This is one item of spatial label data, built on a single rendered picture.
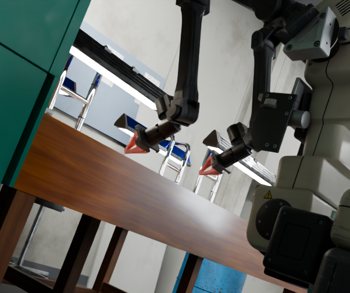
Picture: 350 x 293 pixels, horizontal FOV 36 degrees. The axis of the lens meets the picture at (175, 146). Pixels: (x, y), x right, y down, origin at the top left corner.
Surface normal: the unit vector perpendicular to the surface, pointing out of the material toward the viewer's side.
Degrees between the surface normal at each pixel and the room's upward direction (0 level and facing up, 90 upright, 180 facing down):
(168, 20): 90
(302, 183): 90
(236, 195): 90
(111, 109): 90
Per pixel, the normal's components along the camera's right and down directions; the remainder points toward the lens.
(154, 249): 0.76, 0.03
